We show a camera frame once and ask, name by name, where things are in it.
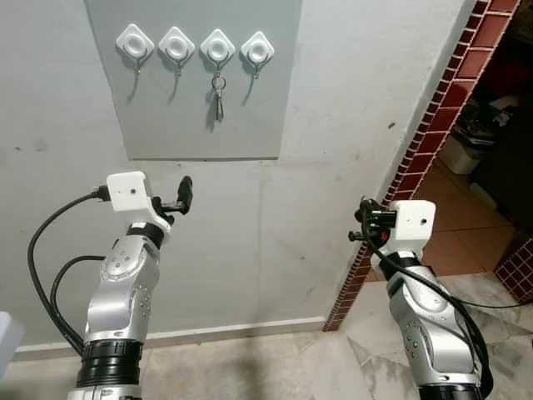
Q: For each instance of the white baseboard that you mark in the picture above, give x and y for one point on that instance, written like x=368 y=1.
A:
x=208 y=332

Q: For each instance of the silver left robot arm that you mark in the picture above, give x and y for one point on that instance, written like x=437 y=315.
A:
x=125 y=292

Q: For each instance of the red tiled low wall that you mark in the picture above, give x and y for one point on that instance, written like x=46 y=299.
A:
x=518 y=271

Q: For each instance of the grey wall panel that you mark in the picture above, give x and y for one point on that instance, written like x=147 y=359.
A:
x=175 y=117

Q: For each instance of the pale white object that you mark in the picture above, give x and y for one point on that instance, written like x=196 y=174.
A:
x=8 y=342

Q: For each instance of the white plastic bin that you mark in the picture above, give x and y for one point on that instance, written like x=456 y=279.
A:
x=462 y=154

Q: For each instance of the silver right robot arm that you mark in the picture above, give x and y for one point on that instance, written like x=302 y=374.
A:
x=429 y=329

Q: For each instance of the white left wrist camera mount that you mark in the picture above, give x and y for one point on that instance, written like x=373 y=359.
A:
x=129 y=190

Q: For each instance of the white adhesive wall hook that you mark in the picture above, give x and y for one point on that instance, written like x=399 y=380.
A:
x=135 y=40
x=176 y=43
x=258 y=50
x=217 y=47

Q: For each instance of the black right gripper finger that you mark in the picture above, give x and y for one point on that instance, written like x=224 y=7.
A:
x=366 y=208
x=358 y=237

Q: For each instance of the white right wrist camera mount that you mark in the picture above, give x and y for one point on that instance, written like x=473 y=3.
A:
x=415 y=221

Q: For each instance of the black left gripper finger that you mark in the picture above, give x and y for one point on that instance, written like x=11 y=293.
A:
x=185 y=193

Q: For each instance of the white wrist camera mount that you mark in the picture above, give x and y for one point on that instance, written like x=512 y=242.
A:
x=129 y=190
x=415 y=221

